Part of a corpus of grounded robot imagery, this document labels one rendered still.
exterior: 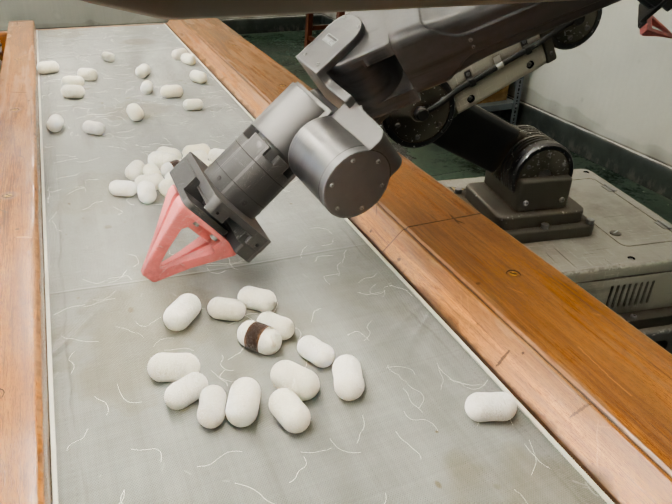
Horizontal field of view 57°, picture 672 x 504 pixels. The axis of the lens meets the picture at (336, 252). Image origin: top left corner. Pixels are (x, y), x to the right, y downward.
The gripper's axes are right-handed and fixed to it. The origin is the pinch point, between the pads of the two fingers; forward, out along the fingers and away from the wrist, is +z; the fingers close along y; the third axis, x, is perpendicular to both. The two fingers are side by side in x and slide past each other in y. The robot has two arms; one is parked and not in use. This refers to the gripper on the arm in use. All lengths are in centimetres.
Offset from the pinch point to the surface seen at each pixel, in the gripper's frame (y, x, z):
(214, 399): 16.6, 1.0, -0.7
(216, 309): 6.3, 3.1, -2.3
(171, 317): 6.6, 0.5, 0.1
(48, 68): -78, -3, 6
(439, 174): -160, 147, -53
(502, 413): 24.3, 12.6, -13.4
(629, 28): -148, 152, -148
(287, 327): 10.8, 5.9, -5.8
